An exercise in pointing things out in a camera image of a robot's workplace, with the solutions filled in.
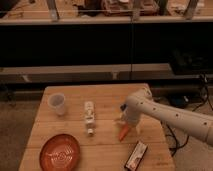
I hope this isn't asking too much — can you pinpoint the orange carrot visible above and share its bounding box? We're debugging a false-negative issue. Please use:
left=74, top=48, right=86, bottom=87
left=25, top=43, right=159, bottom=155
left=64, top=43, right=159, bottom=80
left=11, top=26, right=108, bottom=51
left=119, top=125, right=129, bottom=141

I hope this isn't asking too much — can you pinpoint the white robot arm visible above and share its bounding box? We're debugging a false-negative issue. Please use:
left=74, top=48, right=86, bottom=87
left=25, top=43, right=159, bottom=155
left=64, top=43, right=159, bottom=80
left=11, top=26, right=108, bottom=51
left=117, top=88, right=213, bottom=146

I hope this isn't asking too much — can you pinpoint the blue sponge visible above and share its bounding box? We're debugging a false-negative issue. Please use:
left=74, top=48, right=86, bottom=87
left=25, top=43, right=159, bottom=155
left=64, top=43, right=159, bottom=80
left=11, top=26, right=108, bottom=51
left=120, top=104, right=126, bottom=111

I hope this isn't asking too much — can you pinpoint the white plastic bottle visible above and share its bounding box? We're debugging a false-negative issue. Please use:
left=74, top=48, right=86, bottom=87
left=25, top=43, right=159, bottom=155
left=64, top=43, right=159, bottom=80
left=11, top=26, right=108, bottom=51
left=84, top=101, right=95, bottom=136

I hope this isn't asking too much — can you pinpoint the wooden table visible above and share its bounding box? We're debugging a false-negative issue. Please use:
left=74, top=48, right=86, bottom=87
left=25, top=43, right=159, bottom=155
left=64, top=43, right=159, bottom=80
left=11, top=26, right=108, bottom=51
left=19, top=83, right=175, bottom=171

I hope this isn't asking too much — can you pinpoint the black chocolate bar box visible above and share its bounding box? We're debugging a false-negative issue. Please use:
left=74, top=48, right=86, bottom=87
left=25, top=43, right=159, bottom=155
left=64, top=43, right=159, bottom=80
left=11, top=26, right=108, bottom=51
left=124, top=141, right=148, bottom=171

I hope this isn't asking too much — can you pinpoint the black and grey shelf unit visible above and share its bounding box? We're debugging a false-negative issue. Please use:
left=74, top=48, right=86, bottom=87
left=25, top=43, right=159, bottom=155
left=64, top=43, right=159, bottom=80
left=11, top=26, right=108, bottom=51
left=0, top=0, right=213, bottom=84

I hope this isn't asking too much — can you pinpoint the orange plate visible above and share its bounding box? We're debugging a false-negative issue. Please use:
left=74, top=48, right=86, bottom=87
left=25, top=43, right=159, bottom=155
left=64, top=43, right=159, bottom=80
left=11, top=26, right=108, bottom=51
left=39, top=134, right=80, bottom=171

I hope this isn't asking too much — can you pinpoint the black cable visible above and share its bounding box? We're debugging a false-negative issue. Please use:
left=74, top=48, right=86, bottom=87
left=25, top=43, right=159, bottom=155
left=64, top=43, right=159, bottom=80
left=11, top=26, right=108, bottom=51
left=161, top=74, right=213, bottom=157

